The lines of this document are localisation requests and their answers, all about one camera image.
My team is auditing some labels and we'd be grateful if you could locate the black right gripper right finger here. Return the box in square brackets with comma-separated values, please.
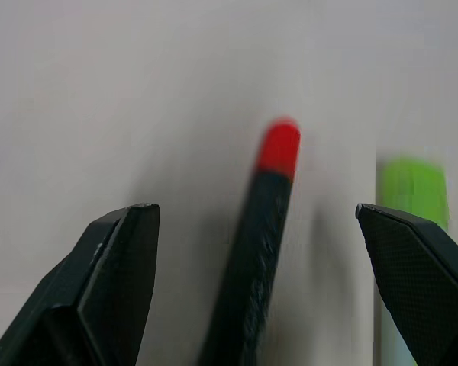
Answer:
[355, 203, 458, 366]

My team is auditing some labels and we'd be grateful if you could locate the green highlighter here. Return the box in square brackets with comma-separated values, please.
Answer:
[377, 155, 450, 366]

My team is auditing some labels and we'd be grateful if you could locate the black marker with red cap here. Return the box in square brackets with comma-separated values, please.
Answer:
[196, 117, 302, 366]

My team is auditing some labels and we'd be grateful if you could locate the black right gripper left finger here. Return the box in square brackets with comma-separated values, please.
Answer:
[0, 204, 160, 366]

